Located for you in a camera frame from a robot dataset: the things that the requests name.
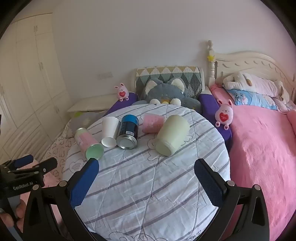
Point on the blue metal can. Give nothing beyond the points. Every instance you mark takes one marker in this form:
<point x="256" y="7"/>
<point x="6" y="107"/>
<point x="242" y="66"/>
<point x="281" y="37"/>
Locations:
<point x="127" y="133"/>

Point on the grey cat plush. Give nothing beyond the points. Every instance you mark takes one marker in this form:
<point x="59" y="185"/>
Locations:
<point x="161" y="92"/>

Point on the pink printed pillow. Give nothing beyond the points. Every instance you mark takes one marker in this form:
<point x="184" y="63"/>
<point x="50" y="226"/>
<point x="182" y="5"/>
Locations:
<point x="285" y="104"/>

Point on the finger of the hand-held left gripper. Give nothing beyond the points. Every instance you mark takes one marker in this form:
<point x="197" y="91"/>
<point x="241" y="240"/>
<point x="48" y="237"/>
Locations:
<point x="46" y="165"/>
<point x="23" y="160"/>

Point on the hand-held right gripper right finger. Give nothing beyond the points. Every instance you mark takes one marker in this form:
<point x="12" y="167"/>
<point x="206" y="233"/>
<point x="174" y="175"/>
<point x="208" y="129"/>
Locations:
<point x="208" y="183"/>

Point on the blue printed pillow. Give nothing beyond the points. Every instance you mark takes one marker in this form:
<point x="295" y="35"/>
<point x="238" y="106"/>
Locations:
<point x="252" y="98"/>

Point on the cream wardrobe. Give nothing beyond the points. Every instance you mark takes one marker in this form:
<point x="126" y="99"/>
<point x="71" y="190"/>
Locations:
<point x="27" y="69"/>

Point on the small pink bunny plush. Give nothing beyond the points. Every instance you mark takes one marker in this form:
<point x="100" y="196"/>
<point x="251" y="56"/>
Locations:
<point x="122" y="92"/>
<point x="223" y="114"/>

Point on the yellow star ornament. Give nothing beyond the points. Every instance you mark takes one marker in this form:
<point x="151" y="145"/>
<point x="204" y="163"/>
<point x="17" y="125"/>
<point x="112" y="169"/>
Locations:
<point x="211" y="57"/>

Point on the pink and green cup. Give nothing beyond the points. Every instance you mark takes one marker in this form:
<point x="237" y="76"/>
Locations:
<point x="85" y="139"/>

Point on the cream wooden headboard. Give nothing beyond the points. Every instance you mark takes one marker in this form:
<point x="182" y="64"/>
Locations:
<point x="249" y="60"/>

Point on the pale green cup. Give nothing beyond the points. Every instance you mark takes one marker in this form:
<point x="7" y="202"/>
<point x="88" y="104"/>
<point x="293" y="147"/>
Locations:
<point x="172" y="134"/>

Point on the grey flower print pillow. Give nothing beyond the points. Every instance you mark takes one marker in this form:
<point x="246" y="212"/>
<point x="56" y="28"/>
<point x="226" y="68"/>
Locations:
<point x="86" y="120"/>

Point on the person's left hand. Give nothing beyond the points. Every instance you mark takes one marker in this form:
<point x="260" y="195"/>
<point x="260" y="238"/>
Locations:
<point x="20" y="208"/>

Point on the heart print sheet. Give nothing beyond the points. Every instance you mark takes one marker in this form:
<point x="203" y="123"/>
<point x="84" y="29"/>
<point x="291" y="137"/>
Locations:
<point x="57" y="148"/>

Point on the white paper cup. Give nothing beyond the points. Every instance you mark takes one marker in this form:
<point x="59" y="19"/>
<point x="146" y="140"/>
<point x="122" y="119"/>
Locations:
<point x="109" y="127"/>

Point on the pink fleece blanket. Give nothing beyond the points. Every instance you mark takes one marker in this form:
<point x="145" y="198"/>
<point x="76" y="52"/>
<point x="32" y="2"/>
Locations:
<point x="259" y="143"/>

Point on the white dog plush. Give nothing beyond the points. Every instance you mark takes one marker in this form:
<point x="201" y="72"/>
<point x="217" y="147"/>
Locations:
<point x="240" y="81"/>

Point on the cream nightstand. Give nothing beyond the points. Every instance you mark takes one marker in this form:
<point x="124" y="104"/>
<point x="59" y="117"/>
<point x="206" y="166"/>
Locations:
<point x="92" y="103"/>

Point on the pink plastic cup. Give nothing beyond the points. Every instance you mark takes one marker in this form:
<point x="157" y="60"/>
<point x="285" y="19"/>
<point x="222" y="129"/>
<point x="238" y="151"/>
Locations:
<point x="151" y="122"/>

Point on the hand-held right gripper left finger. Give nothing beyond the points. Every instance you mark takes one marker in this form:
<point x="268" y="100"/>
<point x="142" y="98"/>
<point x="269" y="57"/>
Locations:
<point x="83" y="185"/>

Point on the diamond pattern cushion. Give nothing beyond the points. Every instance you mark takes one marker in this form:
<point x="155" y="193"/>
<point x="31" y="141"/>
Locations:
<point x="161" y="71"/>

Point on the purple cushion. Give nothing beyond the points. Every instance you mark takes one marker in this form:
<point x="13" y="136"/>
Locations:
<point x="211" y="109"/>
<point x="122" y="103"/>

